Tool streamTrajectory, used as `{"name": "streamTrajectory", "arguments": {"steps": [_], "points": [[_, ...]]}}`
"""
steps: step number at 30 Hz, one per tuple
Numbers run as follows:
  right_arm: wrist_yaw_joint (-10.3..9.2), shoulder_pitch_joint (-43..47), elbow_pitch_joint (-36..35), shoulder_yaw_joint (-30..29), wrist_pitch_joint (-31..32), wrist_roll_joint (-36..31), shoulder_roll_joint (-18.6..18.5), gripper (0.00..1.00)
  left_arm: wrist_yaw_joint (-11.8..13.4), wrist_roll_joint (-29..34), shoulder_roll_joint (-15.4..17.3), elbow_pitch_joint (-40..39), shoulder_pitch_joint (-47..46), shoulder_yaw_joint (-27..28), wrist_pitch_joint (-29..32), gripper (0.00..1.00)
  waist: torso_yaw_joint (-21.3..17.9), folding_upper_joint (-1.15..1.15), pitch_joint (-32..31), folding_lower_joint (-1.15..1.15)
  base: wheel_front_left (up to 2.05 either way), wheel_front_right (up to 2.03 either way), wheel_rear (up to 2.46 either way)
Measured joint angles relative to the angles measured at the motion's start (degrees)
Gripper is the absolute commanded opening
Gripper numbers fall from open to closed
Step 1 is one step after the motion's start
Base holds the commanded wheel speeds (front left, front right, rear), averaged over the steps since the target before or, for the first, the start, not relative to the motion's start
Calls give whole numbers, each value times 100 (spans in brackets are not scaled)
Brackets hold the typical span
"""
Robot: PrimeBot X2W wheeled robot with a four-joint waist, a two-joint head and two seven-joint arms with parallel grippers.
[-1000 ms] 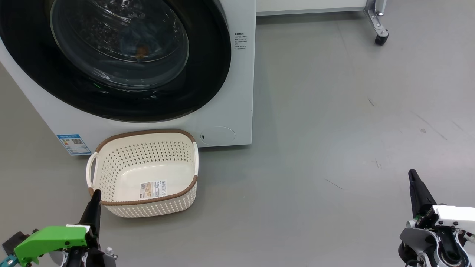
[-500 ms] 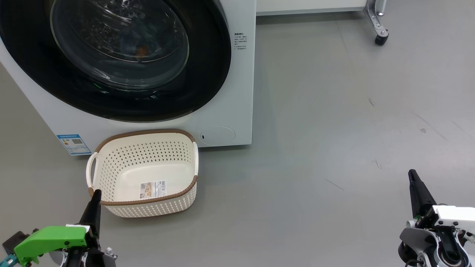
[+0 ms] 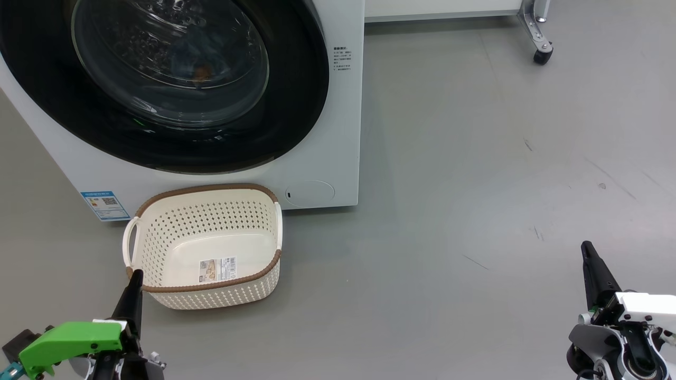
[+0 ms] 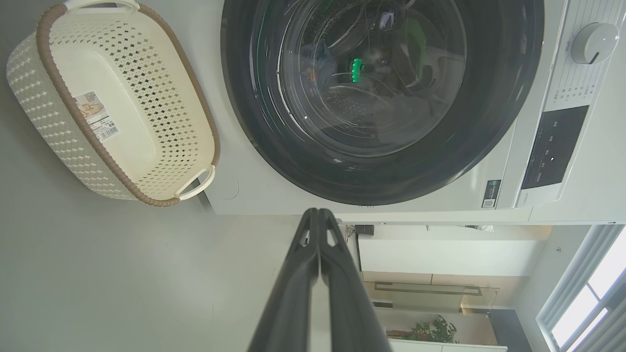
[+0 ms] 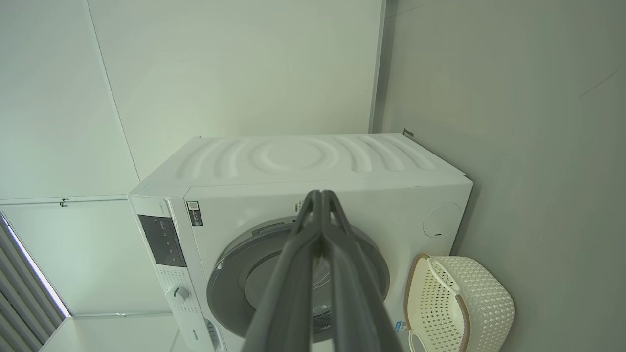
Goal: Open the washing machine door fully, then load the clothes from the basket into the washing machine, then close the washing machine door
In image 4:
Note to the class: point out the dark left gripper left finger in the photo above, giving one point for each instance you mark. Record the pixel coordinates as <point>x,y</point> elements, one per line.
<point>288,303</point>

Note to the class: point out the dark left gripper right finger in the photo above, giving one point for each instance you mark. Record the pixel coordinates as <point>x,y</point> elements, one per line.
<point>347,303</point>

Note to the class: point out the dark round washer door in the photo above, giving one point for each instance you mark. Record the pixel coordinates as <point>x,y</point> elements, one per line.
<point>489,98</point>

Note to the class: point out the white front-load washing machine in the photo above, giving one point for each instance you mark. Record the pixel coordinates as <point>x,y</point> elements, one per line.
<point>489,161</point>

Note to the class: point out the cream perforated laundry basket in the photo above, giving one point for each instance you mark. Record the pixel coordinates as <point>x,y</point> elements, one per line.
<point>127,98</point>

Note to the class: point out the basket price sticker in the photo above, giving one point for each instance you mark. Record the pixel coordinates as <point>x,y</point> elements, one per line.
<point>98,115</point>

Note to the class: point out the small black box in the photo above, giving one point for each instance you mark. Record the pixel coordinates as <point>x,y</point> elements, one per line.
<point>364,229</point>

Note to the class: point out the green potted plant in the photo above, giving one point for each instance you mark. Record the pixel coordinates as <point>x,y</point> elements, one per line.
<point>433,332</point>

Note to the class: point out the small dark QR sticker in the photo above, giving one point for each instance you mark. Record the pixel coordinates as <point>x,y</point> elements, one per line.
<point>491,193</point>

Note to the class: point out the black control panel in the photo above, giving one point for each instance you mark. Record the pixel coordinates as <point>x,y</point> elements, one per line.
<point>552,146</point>

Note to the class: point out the white round control knob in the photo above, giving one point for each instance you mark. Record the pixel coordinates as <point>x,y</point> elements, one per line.
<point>594,43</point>

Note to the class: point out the window with grey frame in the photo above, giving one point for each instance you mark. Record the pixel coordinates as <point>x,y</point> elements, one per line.
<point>587,303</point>

